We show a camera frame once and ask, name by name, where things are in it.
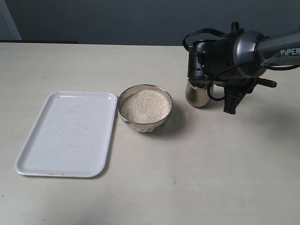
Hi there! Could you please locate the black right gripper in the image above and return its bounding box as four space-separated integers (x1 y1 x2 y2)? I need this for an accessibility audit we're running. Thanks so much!
212 77 258 115

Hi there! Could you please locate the brown wooden spoon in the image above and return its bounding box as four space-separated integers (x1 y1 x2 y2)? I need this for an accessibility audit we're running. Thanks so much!
257 78 277 88

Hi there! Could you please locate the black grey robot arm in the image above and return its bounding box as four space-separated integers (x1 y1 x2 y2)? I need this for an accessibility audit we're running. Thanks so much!
183 29 300 114

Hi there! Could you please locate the steel cup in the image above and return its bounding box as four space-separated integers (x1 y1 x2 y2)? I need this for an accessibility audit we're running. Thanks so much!
185 81 210 108

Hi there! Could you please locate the steel bowl of rice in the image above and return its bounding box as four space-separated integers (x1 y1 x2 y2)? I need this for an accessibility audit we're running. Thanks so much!
117 84 173 133

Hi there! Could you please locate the white rectangular tray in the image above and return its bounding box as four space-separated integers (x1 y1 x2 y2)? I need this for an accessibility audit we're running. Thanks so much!
15 91 118 178

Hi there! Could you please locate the black cable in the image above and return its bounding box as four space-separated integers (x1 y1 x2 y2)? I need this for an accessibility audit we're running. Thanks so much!
182 21 277 101

